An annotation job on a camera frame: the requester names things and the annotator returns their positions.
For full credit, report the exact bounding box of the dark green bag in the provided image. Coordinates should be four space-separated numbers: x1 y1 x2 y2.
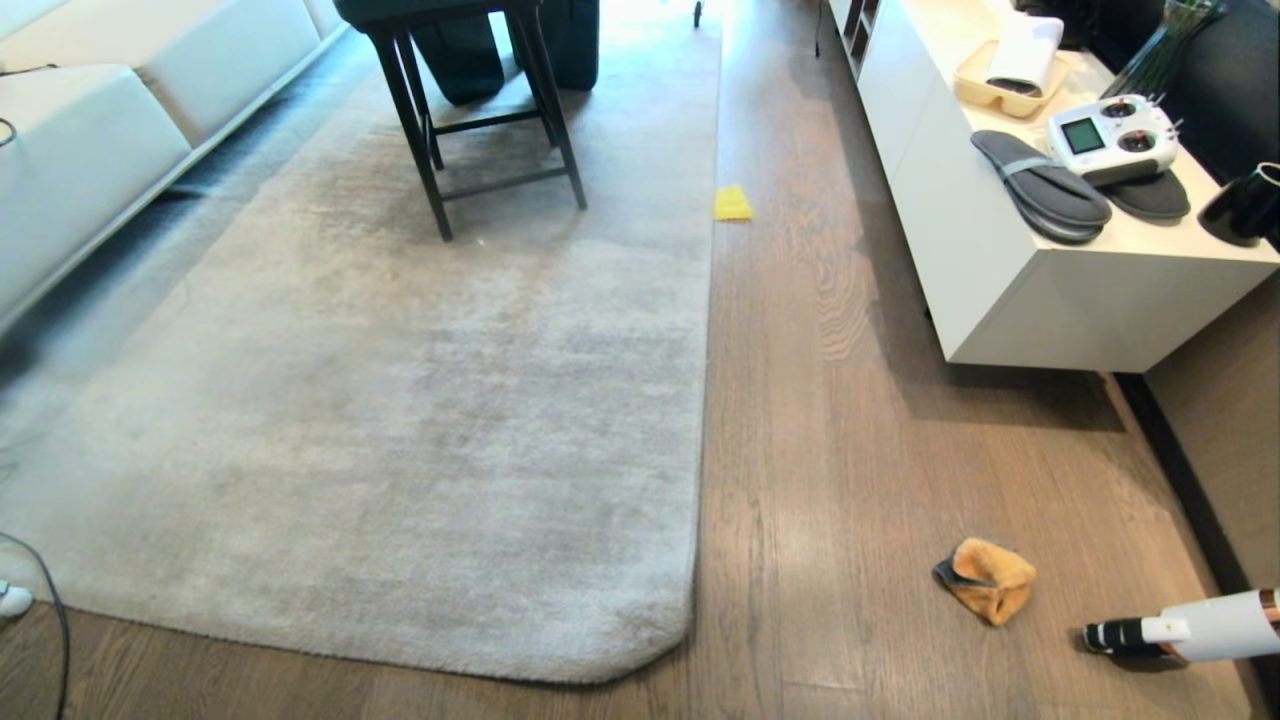
508 0 601 92
411 17 506 107

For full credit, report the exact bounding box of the white sofa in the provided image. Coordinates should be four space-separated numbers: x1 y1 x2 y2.
0 0 351 336

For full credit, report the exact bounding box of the beige plastic tray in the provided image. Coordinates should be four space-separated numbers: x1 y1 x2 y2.
953 39 1071 120

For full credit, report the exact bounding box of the black mug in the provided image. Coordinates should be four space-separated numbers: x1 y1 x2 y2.
1197 162 1280 249

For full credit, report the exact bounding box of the glass vase with stems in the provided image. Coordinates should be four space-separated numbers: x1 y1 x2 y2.
1112 0 1229 99

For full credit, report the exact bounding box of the white remote controller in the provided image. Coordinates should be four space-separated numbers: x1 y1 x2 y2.
1047 94 1184 188

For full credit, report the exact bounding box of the grey rug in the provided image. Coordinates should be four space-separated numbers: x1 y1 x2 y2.
0 0 723 687

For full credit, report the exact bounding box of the white handheld vacuum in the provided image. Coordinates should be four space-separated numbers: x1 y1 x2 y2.
1082 588 1280 665

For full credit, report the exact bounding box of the white low cabinet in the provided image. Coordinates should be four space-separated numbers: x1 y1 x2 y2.
828 0 1280 374

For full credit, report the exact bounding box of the black wooden stool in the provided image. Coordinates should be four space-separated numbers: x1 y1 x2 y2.
333 0 589 242

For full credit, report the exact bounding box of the black cable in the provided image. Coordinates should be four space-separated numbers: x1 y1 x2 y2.
0 532 71 720

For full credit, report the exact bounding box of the orange cleaning cloth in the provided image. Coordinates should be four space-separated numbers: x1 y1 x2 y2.
933 537 1038 627

